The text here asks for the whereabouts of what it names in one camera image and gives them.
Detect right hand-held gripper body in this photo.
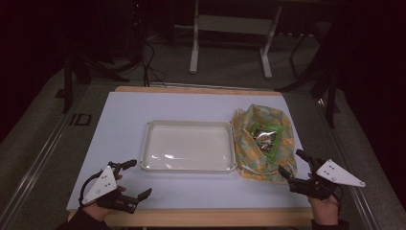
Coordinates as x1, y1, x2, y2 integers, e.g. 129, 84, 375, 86
287, 156, 367, 201

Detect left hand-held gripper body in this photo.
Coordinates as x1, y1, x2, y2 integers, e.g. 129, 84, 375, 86
81, 161, 140, 215

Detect green-edged snack packet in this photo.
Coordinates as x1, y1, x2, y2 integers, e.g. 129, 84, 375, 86
244, 123, 286, 164

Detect orange green patterned cloth bag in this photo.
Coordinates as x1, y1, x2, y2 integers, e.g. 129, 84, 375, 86
230, 103, 299, 184

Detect white plastic tray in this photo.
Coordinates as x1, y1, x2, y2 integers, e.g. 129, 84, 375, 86
139, 119, 237, 174

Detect person's left hand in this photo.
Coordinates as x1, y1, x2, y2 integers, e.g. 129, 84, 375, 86
82, 173, 127, 222

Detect person's right hand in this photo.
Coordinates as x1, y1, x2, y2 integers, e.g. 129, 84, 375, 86
306, 172, 341, 227

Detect pale blue table mat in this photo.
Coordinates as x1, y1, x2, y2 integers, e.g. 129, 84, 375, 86
66, 91, 312, 212

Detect wooden table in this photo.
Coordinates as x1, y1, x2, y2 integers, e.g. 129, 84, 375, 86
66, 85, 316, 229

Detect black metal stand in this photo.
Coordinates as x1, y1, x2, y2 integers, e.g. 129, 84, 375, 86
275, 12, 343, 129
55, 0, 147, 115

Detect metal floor rail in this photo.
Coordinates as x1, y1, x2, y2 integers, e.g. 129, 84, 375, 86
0, 83, 90, 226
314, 95, 381, 230

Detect black floor cables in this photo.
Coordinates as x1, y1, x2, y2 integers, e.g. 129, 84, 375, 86
139, 39, 168, 88

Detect white desk frame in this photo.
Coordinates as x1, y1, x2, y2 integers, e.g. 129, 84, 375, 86
173, 0, 283, 81

